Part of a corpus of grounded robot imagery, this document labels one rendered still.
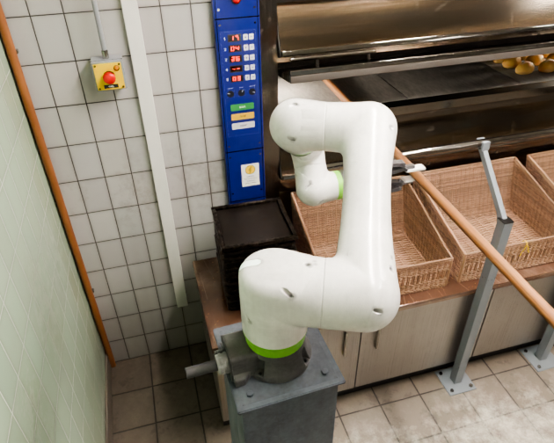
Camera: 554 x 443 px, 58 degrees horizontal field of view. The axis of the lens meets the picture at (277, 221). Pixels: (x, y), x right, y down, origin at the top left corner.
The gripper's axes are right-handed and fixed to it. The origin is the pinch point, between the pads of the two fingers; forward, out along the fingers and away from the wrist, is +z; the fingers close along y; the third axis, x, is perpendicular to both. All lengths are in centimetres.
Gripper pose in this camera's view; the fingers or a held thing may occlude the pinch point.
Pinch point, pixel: (413, 173)
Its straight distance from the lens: 170.7
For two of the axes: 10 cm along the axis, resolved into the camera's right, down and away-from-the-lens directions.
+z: 9.7, -1.6, 2.0
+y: 0.1, 8.1, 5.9
